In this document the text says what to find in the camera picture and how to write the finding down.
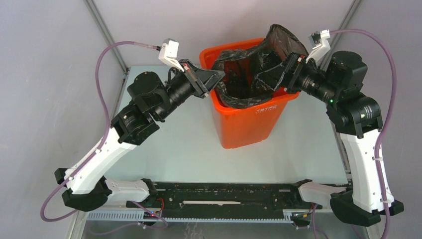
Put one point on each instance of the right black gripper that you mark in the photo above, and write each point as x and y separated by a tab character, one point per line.
297	61

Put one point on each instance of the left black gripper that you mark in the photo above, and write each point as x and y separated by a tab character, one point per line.
204	81

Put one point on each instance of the black plastic trash bag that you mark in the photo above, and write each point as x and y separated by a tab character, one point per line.
245	83

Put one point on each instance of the orange plastic trash bin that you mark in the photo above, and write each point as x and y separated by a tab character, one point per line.
241	127

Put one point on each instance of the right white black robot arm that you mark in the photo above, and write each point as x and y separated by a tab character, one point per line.
358	121

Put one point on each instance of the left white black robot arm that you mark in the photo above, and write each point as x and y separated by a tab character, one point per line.
151	101

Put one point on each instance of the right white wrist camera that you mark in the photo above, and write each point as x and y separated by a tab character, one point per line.
320	45

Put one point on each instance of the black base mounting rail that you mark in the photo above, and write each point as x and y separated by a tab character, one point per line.
225	200

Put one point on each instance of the left aluminium frame post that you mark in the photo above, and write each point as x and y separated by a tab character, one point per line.
105	32

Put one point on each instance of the white slotted cable duct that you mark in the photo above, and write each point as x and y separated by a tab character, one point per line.
138	216

